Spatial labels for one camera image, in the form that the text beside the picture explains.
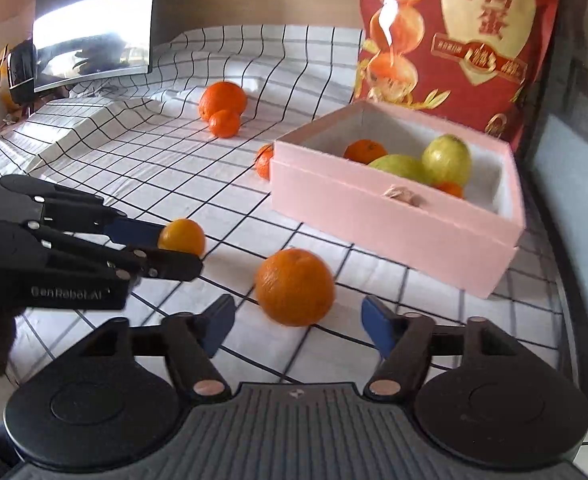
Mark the green pear left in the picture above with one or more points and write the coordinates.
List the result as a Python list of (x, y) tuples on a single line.
[(403, 166)]

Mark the small mandarin in box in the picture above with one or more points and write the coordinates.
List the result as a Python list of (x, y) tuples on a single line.
[(450, 188)]

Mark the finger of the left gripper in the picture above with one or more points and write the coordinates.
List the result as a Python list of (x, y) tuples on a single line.
[(69, 210), (68, 258)]

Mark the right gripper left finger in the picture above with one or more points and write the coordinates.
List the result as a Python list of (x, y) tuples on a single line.
[(191, 341)]

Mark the large orange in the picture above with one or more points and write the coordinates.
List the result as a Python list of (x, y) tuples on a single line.
[(295, 288), (222, 95)]

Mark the black speaker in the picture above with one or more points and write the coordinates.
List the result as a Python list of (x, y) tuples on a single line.
[(20, 72)]

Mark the glass cabinet at right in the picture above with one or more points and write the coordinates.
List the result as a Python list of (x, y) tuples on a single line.
[(555, 163)]

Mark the small mandarin at back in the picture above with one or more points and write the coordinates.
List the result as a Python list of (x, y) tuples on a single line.
[(224, 124)]

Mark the small yellow-orange mandarin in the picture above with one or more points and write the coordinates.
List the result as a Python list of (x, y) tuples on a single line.
[(183, 235)]

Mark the white black grid tablecloth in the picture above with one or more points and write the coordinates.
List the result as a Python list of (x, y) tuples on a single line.
[(140, 143)]

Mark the black monitor screen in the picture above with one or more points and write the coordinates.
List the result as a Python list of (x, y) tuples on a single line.
[(81, 40)]

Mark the green pear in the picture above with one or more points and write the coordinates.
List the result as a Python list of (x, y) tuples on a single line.
[(447, 159), (403, 166)]

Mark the red egg gift bag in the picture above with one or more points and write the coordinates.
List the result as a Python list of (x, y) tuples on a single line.
[(469, 61)]

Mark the pink cardboard box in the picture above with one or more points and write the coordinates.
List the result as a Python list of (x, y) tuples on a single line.
[(466, 242)]

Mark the green pear right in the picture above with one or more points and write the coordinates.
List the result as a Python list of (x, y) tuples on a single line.
[(447, 159)]

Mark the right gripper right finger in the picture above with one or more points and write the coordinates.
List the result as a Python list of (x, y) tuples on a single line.
[(403, 344)]

